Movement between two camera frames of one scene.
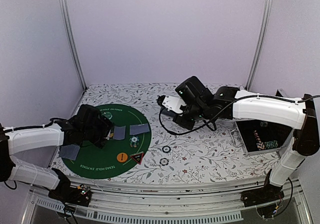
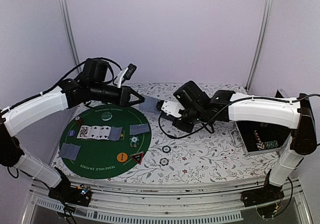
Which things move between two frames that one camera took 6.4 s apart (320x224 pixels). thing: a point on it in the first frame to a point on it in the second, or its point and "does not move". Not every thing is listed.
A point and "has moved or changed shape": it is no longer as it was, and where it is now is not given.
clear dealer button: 107,114 does not move
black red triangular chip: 137,157 does not move
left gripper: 106,124 to 124,97
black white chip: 164,161 does not move
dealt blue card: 137,129 does not move
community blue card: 119,132 has moved or changed shape
